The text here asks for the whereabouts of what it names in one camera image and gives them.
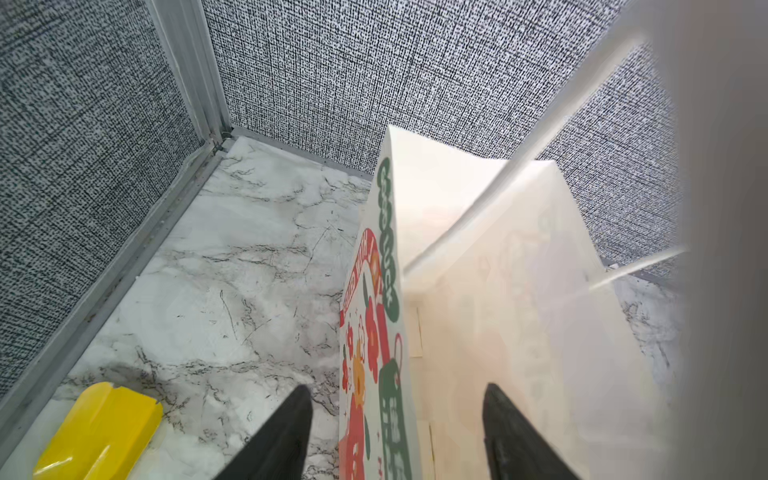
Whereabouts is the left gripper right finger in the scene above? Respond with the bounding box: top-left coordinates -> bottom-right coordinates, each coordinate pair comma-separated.
482,383 -> 577,480

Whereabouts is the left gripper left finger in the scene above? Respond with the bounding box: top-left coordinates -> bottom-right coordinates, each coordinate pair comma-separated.
215,385 -> 313,480

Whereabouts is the white paper bag with flower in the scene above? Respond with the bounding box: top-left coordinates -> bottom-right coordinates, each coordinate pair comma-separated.
337,23 -> 691,480

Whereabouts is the yellow silicone spatula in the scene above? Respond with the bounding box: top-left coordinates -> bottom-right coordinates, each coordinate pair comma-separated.
33,382 -> 163,479

